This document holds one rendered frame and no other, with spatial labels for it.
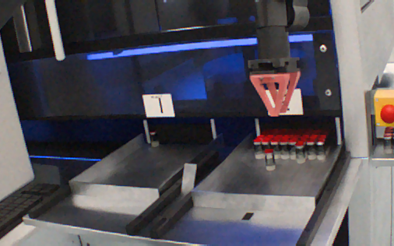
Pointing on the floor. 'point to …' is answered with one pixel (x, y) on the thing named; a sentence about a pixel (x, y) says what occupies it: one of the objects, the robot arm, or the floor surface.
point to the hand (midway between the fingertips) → (278, 110)
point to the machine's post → (355, 114)
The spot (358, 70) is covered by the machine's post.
